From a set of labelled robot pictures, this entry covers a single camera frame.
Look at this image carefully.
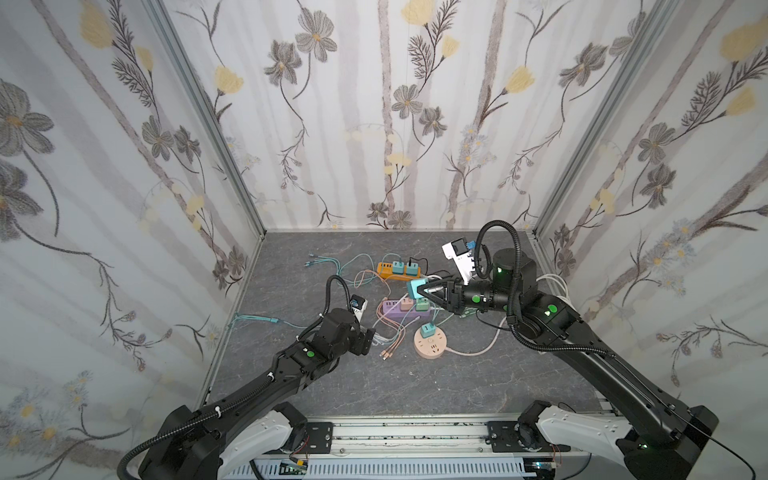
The purple power strip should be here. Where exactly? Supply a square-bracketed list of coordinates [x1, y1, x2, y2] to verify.
[381, 300, 433, 321]

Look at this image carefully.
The white charging cable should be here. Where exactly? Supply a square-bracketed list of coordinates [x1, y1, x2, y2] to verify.
[370, 311, 400, 349]

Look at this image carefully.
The pink charger plug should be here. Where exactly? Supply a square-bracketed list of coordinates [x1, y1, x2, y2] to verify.
[400, 298, 415, 312]

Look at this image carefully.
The orange power strip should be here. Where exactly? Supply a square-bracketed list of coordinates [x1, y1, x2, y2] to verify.
[376, 261, 422, 281]

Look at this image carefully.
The teal charger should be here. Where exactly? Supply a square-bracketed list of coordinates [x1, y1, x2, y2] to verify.
[407, 278, 428, 300]
[419, 322, 437, 339]

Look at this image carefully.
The green charger plug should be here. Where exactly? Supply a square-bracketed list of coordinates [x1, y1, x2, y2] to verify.
[415, 298, 430, 312]

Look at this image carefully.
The pink round power strip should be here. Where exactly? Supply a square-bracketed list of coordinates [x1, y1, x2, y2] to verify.
[413, 329, 447, 360]

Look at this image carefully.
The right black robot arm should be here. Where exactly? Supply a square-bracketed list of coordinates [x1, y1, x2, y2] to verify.
[417, 220, 719, 479]

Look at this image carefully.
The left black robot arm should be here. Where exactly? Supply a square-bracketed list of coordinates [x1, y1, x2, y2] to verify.
[116, 293, 375, 479]

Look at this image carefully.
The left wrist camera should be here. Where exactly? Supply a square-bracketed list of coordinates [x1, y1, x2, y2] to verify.
[349, 294, 368, 322]

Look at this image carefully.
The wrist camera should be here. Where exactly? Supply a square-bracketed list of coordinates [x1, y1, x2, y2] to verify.
[349, 294, 368, 322]
[442, 238, 476, 285]

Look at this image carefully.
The white power cords bundle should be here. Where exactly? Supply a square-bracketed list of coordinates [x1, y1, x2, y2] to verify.
[446, 272, 601, 361]

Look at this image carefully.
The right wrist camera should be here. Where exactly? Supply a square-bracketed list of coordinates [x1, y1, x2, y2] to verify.
[442, 238, 476, 285]

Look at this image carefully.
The teal multi-head charging cable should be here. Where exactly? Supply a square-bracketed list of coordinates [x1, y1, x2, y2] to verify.
[304, 254, 385, 288]

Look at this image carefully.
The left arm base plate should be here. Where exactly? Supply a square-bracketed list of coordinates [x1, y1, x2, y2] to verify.
[282, 422, 334, 455]

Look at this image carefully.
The aluminium mounting rail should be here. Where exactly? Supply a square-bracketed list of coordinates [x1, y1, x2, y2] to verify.
[161, 413, 655, 463]

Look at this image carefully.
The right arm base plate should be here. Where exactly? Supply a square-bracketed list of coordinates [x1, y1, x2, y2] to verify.
[486, 421, 542, 453]

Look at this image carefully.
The white slotted cable duct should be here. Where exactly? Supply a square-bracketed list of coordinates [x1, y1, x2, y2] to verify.
[253, 457, 536, 479]

